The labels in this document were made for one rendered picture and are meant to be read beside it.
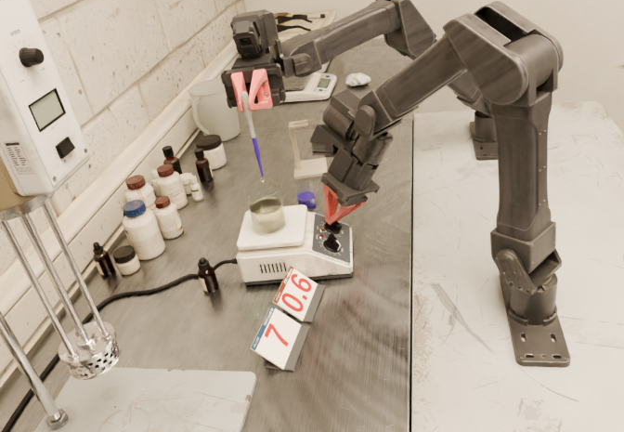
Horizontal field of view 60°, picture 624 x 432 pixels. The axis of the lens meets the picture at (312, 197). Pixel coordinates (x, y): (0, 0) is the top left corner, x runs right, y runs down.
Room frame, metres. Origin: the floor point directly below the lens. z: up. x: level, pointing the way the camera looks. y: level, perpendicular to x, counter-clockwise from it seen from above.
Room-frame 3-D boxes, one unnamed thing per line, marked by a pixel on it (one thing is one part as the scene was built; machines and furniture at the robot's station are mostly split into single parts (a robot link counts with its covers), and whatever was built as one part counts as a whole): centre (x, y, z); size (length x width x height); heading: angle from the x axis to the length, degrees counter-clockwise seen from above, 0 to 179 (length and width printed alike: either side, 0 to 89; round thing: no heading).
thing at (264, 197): (0.82, 0.08, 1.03); 0.07 x 0.06 x 0.08; 171
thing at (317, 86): (1.74, -0.01, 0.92); 0.26 x 0.19 x 0.05; 74
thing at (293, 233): (0.83, 0.08, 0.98); 0.12 x 0.12 x 0.01; 82
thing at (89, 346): (0.51, 0.30, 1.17); 0.07 x 0.07 x 0.25
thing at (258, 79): (0.86, 0.08, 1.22); 0.09 x 0.07 x 0.07; 172
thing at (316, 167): (1.18, -0.01, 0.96); 0.08 x 0.08 x 0.13; 87
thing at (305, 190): (1.02, 0.01, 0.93); 0.04 x 0.04 x 0.06
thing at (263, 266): (0.82, 0.05, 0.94); 0.22 x 0.13 x 0.08; 82
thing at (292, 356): (0.61, 0.08, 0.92); 0.09 x 0.06 x 0.04; 159
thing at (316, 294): (0.70, 0.05, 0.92); 0.09 x 0.06 x 0.04; 159
